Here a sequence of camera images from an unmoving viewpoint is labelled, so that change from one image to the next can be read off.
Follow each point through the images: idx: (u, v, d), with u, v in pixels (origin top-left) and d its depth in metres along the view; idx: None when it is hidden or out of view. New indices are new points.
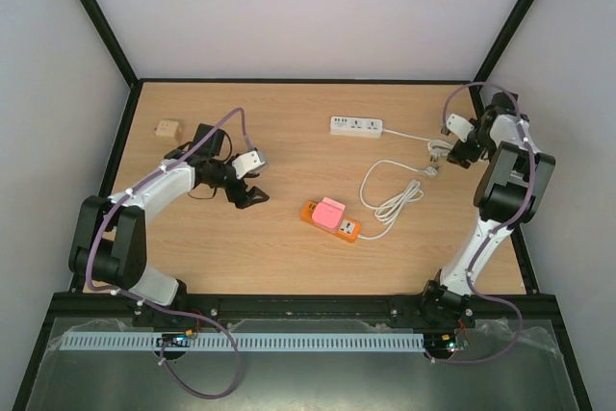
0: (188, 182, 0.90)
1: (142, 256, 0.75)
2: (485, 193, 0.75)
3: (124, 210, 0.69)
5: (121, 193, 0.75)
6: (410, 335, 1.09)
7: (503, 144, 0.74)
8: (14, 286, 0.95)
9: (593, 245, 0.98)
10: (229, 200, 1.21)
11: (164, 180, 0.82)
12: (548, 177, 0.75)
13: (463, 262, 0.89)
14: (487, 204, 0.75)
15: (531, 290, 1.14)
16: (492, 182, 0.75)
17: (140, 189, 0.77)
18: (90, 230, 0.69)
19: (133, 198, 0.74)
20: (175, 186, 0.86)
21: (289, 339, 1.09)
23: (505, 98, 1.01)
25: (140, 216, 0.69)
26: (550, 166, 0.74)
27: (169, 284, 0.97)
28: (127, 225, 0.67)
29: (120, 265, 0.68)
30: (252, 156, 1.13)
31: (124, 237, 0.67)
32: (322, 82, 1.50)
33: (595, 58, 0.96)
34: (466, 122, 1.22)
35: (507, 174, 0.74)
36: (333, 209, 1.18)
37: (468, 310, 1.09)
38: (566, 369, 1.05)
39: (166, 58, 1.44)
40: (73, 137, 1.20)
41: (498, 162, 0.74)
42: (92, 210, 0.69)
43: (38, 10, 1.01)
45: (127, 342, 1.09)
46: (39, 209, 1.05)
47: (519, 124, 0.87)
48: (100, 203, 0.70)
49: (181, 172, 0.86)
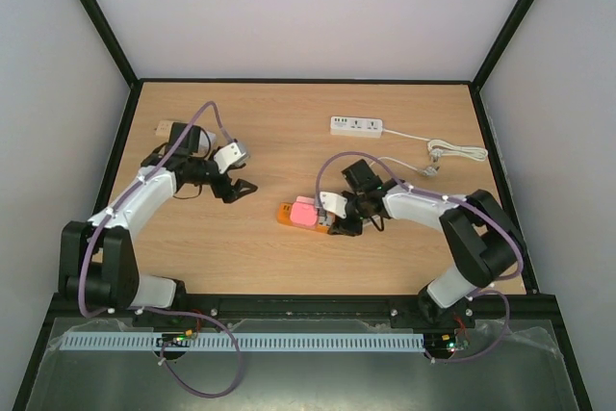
0: (169, 187, 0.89)
1: (135, 271, 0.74)
2: (481, 266, 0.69)
3: (109, 232, 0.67)
5: (100, 216, 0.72)
6: (410, 335, 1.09)
7: (448, 218, 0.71)
8: (13, 285, 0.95)
9: (593, 245, 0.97)
10: (217, 195, 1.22)
11: (143, 192, 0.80)
12: (499, 206, 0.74)
13: (459, 292, 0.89)
14: (491, 274, 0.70)
15: (532, 290, 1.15)
16: (476, 255, 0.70)
17: (120, 206, 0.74)
18: (76, 256, 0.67)
19: (115, 218, 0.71)
20: (157, 194, 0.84)
21: (289, 339, 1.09)
23: (362, 172, 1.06)
25: (125, 235, 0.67)
26: (488, 198, 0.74)
27: (166, 286, 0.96)
28: (114, 246, 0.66)
29: (115, 286, 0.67)
30: (232, 148, 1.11)
31: (113, 260, 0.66)
32: (323, 82, 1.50)
33: (595, 57, 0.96)
34: (339, 197, 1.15)
35: (477, 238, 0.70)
36: (309, 206, 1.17)
37: (468, 309, 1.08)
38: (565, 369, 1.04)
39: (166, 58, 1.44)
40: (73, 138, 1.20)
41: (461, 237, 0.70)
42: (74, 235, 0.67)
43: (38, 7, 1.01)
45: (127, 342, 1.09)
46: (38, 208, 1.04)
47: (414, 192, 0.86)
48: (81, 227, 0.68)
49: (161, 180, 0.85)
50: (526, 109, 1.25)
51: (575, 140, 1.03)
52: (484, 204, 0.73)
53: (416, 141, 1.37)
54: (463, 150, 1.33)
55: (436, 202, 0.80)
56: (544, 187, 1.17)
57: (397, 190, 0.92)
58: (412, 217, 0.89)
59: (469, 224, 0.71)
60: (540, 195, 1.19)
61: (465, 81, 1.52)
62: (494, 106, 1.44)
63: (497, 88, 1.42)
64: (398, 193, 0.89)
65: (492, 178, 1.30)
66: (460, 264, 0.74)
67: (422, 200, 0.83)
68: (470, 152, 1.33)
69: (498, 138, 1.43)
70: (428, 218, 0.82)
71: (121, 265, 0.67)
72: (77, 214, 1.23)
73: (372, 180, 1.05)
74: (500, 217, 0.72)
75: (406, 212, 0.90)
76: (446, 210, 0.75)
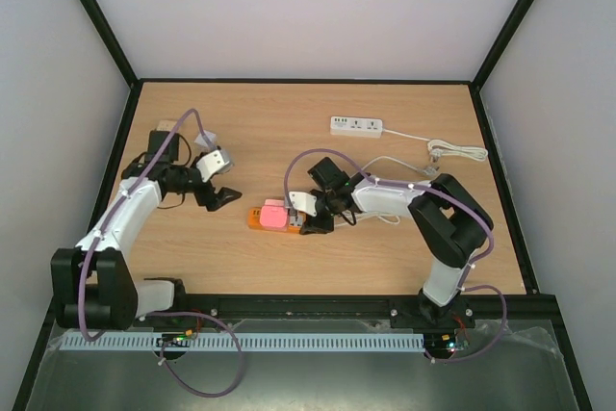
0: (154, 196, 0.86)
1: (131, 287, 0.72)
2: (455, 247, 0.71)
3: (102, 256, 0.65)
5: (88, 238, 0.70)
6: (410, 335, 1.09)
7: (415, 207, 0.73)
8: (14, 285, 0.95)
9: (593, 245, 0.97)
10: (200, 203, 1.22)
11: (128, 205, 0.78)
12: (461, 187, 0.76)
13: (447, 284, 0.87)
14: (464, 253, 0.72)
15: (531, 290, 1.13)
16: (448, 237, 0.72)
17: (107, 226, 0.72)
18: (70, 283, 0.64)
19: (105, 241, 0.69)
20: (142, 207, 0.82)
21: (289, 339, 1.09)
23: (328, 168, 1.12)
25: (119, 258, 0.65)
26: (449, 180, 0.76)
27: (166, 288, 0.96)
28: (110, 271, 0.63)
29: (115, 308, 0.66)
30: (216, 157, 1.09)
31: (110, 284, 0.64)
32: (323, 82, 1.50)
33: (595, 56, 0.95)
34: (307, 196, 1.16)
35: (446, 220, 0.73)
36: (276, 207, 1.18)
37: (468, 309, 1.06)
38: (565, 369, 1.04)
39: (166, 58, 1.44)
40: (73, 138, 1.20)
41: (430, 222, 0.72)
42: (64, 264, 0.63)
43: (38, 7, 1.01)
45: (128, 342, 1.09)
46: (38, 208, 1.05)
47: (380, 185, 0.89)
48: (70, 254, 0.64)
49: (144, 191, 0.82)
50: (526, 108, 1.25)
51: (575, 140, 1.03)
52: (447, 188, 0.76)
53: (416, 141, 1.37)
54: (463, 149, 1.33)
55: (401, 192, 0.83)
56: (544, 186, 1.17)
57: (364, 183, 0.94)
58: (382, 208, 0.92)
59: (435, 209, 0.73)
60: (540, 195, 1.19)
61: (465, 81, 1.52)
62: (494, 106, 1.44)
63: (497, 88, 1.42)
64: (366, 188, 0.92)
65: (492, 178, 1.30)
66: (435, 248, 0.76)
67: (387, 192, 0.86)
68: (470, 152, 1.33)
69: (498, 138, 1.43)
70: (399, 207, 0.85)
71: (119, 287, 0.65)
72: (77, 214, 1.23)
73: (339, 176, 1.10)
74: (464, 196, 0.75)
75: (377, 205, 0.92)
76: (412, 198, 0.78)
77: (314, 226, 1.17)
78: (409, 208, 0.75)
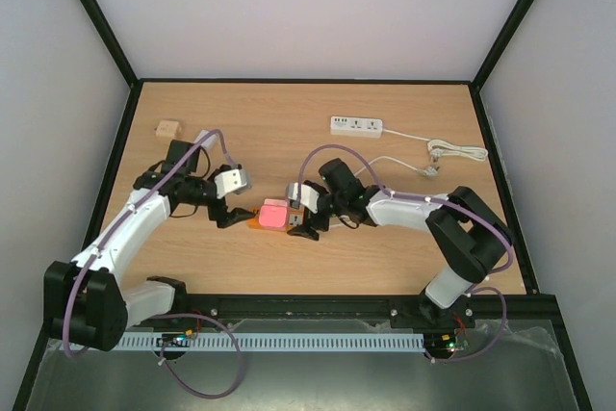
0: (163, 213, 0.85)
1: (123, 307, 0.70)
2: (475, 263, 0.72)
3: (93, 278, 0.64)
5: (86, 254, 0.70)
6: (409, 335, 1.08)
7: (435, 221, 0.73)
8: (14, 286, 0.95)
9: (594, 245, 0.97)
10: (210, 218, 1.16)
11: (134, 219, 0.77)
12: (479, 200, 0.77)
13: (456, 290, 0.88)
14: (485, 268, 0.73)
15: (531, 290, 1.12)
16: (469, 252, 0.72)
17: (107, 243, 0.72)
18: (60, 298, 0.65)
19: (101, 259, 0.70)
20: (149, 221, 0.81)
21: (289, 339, 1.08)
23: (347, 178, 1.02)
25: (110, 282, 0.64)
26: (468, 194, 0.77)
27: (166, 291, 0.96)
28: (97, 294, 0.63)
29: (100, 329, 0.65)
30: (234, 175, 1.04)
31: (98, 306, 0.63)
32: (323, 82, 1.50)
33: (596, 55, 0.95)
34: (311, 191, 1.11)
35: (466, 235, 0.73)
36: (275, 207, 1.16)
37: (468, 309, 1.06)
38: (565, 369, 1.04)
39: (166, 58, 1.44)
40: (73, 139, 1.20)
41: (450, 237, 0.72)
42: (58, 279, 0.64)
43: (38, 7, 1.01)
45: (128, 342, 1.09)
46: (38, 209, 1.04)
47: (396, 198, 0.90)
48: (64, 269, 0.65)
49: (153, 204, 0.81)
50: (526, 108, 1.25)
51: (575, 140, 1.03)
52: (466, 201, 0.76)
53: (416, 141, 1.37)
54: (463, 149, 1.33)
55: (420, 206, 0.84)
56: (545, 186, 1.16)
57: (379, 195, 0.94)
58: (397, 221, 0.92)
59: (454, 223, 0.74)
60: (540, 195, 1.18)
61: (466, 81, 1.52)
62: (495, 106, 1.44)
63: (497, 88, 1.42)
64: (381, 200, 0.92)
65: (492, 178, 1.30)
66: (452, 263, 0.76)
67: (404, 204, 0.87)
68: (470, 152, 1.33)
69: (498, 138, 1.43)
70: (415, 221, 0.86)
71: (108, 309, 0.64)
72: (77, 214, 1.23)
73: (354, 186, 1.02)
74: (482, 211, 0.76)
75: (392, 218, 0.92)
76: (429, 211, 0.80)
77: (305, 230, 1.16)
78: (426, 221, 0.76)
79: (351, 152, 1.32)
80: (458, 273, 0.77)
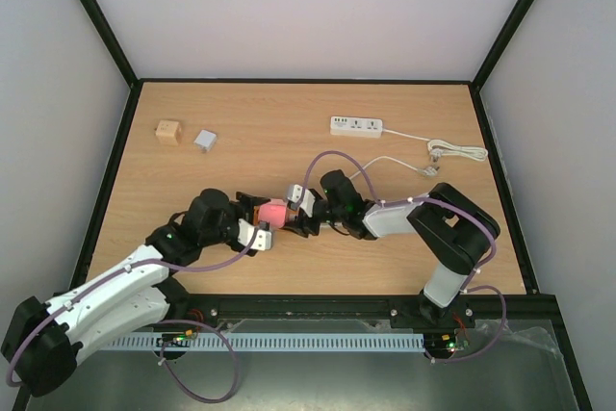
0: (160, 276, 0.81)
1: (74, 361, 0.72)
2: (460, 251, 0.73)
3: (50, 332, 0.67)
5: (61, 302, 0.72)
6: (410, 335, 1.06)
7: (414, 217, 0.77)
8: (15, 285, 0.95)
9: (593, 244, 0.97)
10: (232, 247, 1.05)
11: (123, 280, 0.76)
12: (460, 195, 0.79)
13: (450, 286, 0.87)
14: (471, 259, 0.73)
15: (531, 290, 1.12)
16: (452, 244, 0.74)
17: (83, 296, 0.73)
18: (18, 334, 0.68)
19: (68, 313, 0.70)
20: (141, 284, 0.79)
21: (289, 339, 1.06)
23: (349, 191, 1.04)
25: (63, 341, 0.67)
26: (446, 190, 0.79)
27: (158, 307, 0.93)
28: (46, 347, 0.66)
29: (37, 375, 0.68)
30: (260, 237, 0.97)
31: (42, 359, 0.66)
32: (323, 82, 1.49)
33: (595, 55, 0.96)
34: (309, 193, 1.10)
35: (449, 230, 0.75)
36: (275, 207, 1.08)
37: (468, 309, 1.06)
38: (566, 370, 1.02)
39: (166, 58, 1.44)
40: (73, 138, 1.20)
41: (429, 229, 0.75)
42: (26, 316, 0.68)
43: (38, 7, 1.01)
45: (126, 342, 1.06)
46: (38, 208, 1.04)
47: (386, 206, 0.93)
48: (36, 309, 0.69)
49: (149, 269, 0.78)
50: (526, 108, 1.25)
51: (575, 140, 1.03)
52: (444, 196, 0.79)
53: (417, 140, 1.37)
54: (463, 150, 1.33)
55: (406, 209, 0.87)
56: (544, 187, 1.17)
57: (372, 210, 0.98)
58: (391, 228, 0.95)
59: (435, 219, 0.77)
60: (540, 194, 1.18)
61: (465, 81, 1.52)
62: (495, 106, 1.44)
63: (497, 88, 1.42)
64: (375, 212, 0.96)
65: (492, 178, 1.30)
66: (443, 257, 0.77)
67: (394, 214, 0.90)
68: (470, 152, 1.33)
69: (498, 138, 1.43)
70: (405, 224, 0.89)
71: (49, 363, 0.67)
72: (78, 214, 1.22)
73: (355, 199, 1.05)
74: (463, 203, 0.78)
75: (385, 225, 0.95)
76: (412, 208, 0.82)
77: (298, 227, 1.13)
78: (409, 218, 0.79)
79: (345, 155, 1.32)
80: (449, 269, 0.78)
